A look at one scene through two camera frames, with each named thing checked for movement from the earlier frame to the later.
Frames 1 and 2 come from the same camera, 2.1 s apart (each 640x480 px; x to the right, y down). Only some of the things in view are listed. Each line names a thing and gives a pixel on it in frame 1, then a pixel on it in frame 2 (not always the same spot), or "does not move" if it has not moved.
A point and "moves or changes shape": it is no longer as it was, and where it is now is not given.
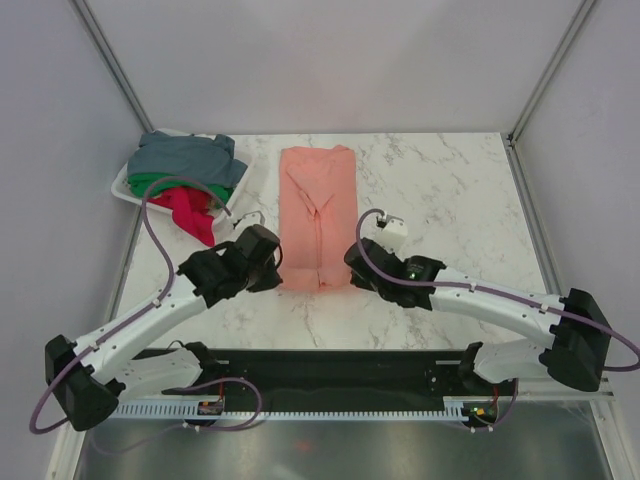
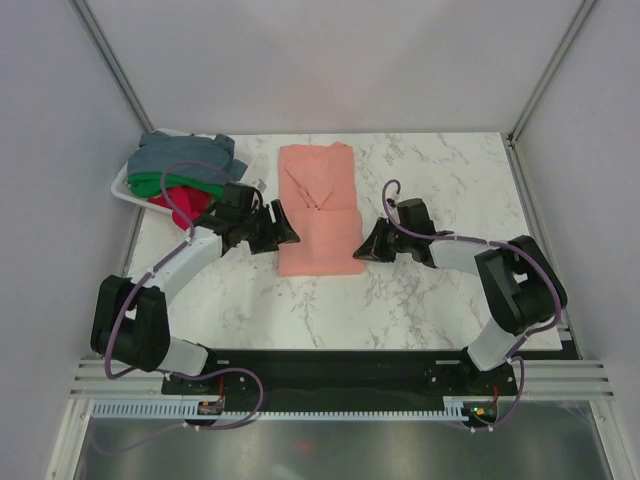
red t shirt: [190, 208] does not move
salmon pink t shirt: [318, 216] moves or changes shape
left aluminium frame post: [101, 43] does not move
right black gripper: [356, 280] to [373, 248]
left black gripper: [271, 280] to [279, 232]
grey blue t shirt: [191, 156] does not move
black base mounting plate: [316, 375] does not move
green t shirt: [147, 185] does not move
